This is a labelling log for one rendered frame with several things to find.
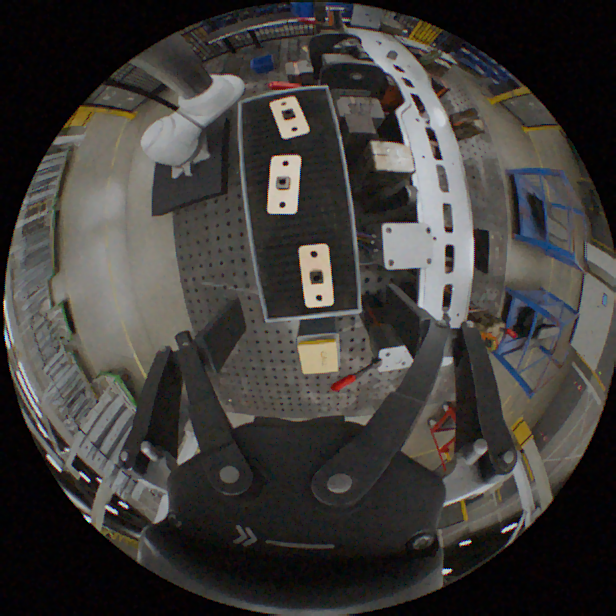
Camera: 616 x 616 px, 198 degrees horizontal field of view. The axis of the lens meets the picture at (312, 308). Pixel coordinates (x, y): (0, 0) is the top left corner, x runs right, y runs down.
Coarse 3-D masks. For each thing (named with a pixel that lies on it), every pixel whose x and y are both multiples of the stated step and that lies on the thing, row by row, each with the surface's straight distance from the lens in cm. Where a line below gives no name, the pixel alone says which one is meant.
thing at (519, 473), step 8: (520, 456) 423; (520, 464) 425; (520, 472) 424; (520, 480) 426; (520, 488) 432; (528, 488) 432; (520, 496) 439; (528, 496) 436; (528, 504) 438; (528, 512) 444; (536, 512) 448; (520, 520) 439; (528, 520) 455; (512, 536) 431
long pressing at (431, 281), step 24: (384, 48) 89; (408, 72) 77; (408, 96) 65; (432, 96) 71; (408, 120) 57; (432, 120) 62; (408, 144) 52; (456, 144) 64; (432, 168) 53; (456, 168) 59; (432, 192) 51; (456, 192) 56; (432, 216) 50; (456, 216) 55; (456, 240) 54; (456, 264) 55; (432, 288) 52; (456, 288) 57; (432, 312) 55; (456, 312) 60
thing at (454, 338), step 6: (426, 312) 15; (432, 318) 14; (450, 330) 13; (456, 330) 13; (450, 336) 12; (456, 336) 12; (450, 342) 12; (456, 342) 13; (462, 342) 13; (450, 348) 13; (456, 348) 13; (462, 348) 13; (444, 354) 13; (450, 354) 13; (456, 354) 13
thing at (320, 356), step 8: (304, 344) 32; (312, 344) 32; (320, 344) 32; (328, 344) 32; (336, 344) 32; (304, 352) 33; (312, 352) 33; (320, 352) 33; (328, 352) 33; (336, 352) 33; (304, 360) 34; (312, 360) 34; (320, 360) 34; (328, 360) 34; (336, 360) 34; (304, 368) 35; (312, 368) 35; (320, 368) 35; (328, 368) 35; (336, 368) 35
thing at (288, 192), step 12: (276, 156) 29; (288, 156) 29; (276, 168) 29; (288, 168) 28; (276, 180) 27; (288, 180) 27; (276, 192) 28; (288, 192) 27; (276, 204) 27; (288, 204) 27
